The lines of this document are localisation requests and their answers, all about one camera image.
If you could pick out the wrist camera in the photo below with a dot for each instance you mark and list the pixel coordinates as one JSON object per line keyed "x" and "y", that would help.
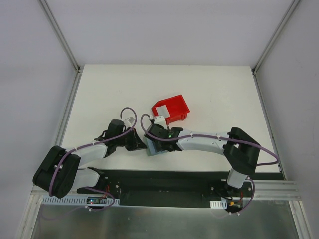
{"x": 160, "y": 120}
{"x": 129, "y": 122}

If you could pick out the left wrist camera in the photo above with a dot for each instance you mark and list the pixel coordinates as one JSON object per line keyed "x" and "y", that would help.
{"x": 129, "y": 122}

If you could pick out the red plastic bin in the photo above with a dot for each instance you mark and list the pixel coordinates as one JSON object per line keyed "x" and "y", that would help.
{"x": 177, "y": 107}

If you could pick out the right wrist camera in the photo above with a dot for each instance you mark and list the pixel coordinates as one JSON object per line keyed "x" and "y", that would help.
{"x": 160, "y": 120}

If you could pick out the left aluminium frame post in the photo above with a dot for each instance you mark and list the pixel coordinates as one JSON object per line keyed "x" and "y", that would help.
{"x": 59, "y": 34}

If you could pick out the right white cable duct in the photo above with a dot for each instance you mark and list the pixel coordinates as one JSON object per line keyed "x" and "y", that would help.
{"x": 218, "y": 204}

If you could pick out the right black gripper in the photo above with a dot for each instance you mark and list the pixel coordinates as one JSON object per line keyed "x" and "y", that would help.
{"x": 154, "y": 139}

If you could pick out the stack of white cards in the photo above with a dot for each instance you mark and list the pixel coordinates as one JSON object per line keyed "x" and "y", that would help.
{"x": 163, "y": 111}

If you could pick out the aluminium frame post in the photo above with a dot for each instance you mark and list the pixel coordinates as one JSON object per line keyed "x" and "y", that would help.
{"x": 59, "y": 34}
{"x": 276, "y": 34}

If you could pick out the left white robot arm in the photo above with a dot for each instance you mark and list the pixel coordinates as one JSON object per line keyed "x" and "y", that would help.
{"x": 61, "y": 171}

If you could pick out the right aluminium frame post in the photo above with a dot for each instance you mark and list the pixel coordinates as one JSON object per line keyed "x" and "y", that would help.
{"x": 276, "y": 34}

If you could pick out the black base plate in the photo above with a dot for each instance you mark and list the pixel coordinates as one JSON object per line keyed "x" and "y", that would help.
{"x": 169, "y": 188}

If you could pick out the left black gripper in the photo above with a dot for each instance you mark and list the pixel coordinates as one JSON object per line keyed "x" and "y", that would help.
{"x": 133, "y": 140}

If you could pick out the left white cable duct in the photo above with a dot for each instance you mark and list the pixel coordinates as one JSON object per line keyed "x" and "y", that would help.
{"x": 80, "y": 201}

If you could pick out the white cable duct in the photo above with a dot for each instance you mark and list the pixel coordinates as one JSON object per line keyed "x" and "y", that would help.
{"x": 80, "y": 201}
{"x": 218, "y": 204}

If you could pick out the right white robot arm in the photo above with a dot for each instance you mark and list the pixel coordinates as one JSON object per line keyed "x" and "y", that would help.
{"x": 240, "y": 150}

